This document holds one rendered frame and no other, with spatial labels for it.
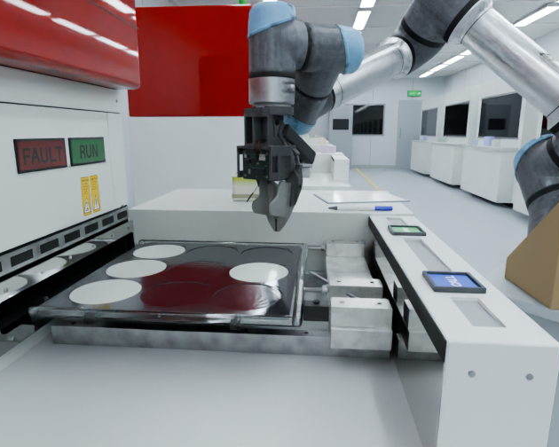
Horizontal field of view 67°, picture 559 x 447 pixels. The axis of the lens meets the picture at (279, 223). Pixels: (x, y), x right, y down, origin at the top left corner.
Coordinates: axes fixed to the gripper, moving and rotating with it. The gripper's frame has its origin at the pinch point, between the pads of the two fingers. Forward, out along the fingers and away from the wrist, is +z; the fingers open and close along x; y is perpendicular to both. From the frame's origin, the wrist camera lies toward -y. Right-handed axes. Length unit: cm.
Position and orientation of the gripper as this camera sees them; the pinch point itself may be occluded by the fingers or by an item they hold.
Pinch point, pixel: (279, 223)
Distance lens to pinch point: 75.0
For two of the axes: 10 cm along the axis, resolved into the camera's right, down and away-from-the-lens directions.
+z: 0.0, 9.8, 2.1
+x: 8.1, 1.2, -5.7
